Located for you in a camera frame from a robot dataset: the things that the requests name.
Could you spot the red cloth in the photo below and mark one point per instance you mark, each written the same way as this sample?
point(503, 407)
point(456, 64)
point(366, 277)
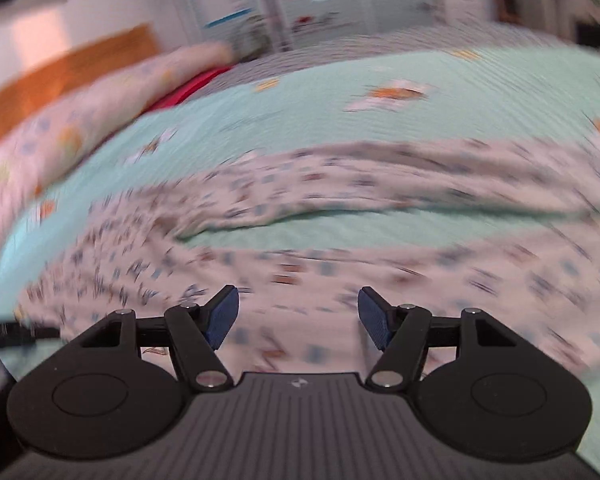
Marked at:
point(190, 90)

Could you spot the letter print white pants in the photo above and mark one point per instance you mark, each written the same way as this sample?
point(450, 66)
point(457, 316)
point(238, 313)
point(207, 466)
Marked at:
point(330, 270)

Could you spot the white sliding door wardrobe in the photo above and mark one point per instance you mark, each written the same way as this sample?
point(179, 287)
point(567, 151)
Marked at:
point(305, 15)

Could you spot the wooden headboard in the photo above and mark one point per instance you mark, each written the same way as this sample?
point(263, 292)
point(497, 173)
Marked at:
point(55, 80)

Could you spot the green bee print blanket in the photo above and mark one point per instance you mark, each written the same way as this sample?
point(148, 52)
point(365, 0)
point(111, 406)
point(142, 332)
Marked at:
point(355, 125)

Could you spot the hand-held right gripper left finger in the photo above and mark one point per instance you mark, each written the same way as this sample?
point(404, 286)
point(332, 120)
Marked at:
point(222, 316)

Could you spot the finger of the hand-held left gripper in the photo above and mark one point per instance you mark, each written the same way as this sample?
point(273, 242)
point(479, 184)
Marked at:
point(20, 334)

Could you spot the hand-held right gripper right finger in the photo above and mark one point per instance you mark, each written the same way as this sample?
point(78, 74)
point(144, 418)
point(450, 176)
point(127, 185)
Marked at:
point(375, 320)

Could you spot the pink floral pillow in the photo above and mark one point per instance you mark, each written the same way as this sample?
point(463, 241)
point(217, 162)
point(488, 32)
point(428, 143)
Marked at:
point(80, 125)

